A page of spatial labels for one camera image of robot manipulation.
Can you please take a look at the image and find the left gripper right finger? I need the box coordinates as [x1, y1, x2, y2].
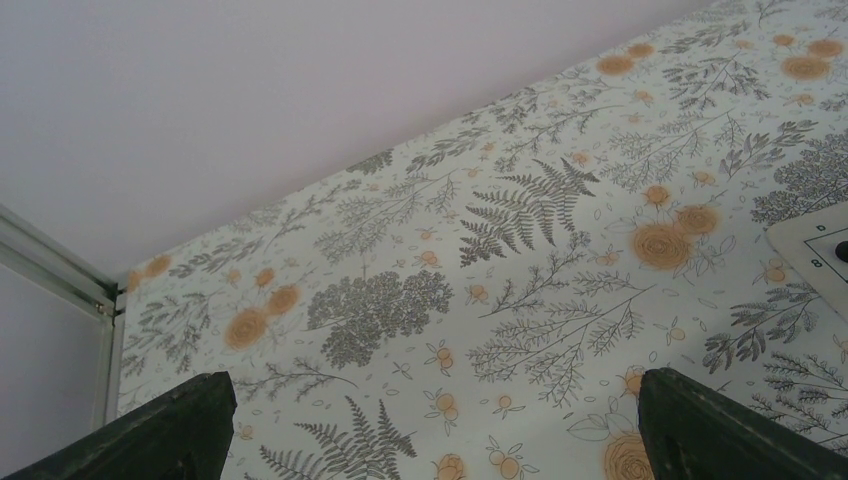
[638, 368, 847, 479]

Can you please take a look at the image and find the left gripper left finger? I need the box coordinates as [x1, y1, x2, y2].
[7, 371, 237, 479]

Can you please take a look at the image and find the black rook on board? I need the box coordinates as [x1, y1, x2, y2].
[834, 240, 848, 263]

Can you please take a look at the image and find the green white chessboard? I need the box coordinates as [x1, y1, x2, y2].
[766, 202, 847, 322]

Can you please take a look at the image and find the floral tablecloth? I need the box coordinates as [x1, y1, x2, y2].
[117, 1, 847, 479]

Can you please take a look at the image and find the left aluminium corner post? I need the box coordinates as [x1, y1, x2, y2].
[1, 206, 126, 428]

